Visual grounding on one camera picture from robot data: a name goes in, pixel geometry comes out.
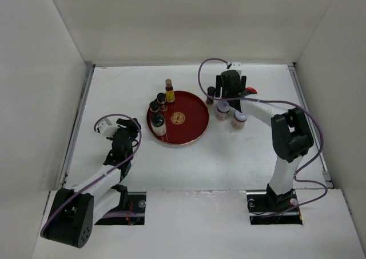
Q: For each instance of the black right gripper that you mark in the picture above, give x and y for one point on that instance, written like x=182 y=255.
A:
x=219 y=84

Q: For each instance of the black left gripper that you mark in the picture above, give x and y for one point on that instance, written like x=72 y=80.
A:
x=131 y=126

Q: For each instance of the red lid orange jar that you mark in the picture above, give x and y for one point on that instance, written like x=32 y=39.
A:
x=251 y=90

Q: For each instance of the black label spice bottle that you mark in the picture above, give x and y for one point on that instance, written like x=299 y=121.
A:
x=210 y=95

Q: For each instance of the white lid sauce jar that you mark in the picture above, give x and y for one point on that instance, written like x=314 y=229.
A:
x=222 y=110

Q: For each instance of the clear salt shaker black cap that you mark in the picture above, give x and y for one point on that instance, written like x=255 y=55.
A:
x=158 y=124

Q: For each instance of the white lid paste jar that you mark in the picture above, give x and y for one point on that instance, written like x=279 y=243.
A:
x=239 y=119

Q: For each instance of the black cap pepper bottle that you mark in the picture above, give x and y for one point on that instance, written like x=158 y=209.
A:
x=154 y=107

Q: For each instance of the black cap spice bottle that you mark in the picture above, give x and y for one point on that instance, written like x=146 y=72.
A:
x=161 y=99

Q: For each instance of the yellow label sesame oil bottle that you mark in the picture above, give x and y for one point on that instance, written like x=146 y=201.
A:
x=170 y=97

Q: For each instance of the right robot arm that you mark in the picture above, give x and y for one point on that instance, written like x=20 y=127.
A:
x=291 y=135

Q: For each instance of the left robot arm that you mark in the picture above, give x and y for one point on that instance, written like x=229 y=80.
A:
x=101 y=199

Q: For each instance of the red round tray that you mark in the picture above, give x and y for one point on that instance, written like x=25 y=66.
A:
x=186 y=119

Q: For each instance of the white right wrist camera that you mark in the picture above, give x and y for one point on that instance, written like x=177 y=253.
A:
x=234 y=66

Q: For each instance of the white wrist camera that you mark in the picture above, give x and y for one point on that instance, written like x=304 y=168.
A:
x=106 y=128
x=234 y=66

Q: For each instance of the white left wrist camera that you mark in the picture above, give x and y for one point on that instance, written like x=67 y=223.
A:
x=106 y=128

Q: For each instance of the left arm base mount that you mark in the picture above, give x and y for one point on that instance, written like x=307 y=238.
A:
x=130 y=212

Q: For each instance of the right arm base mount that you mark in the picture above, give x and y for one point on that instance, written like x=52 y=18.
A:
x=266 y=208

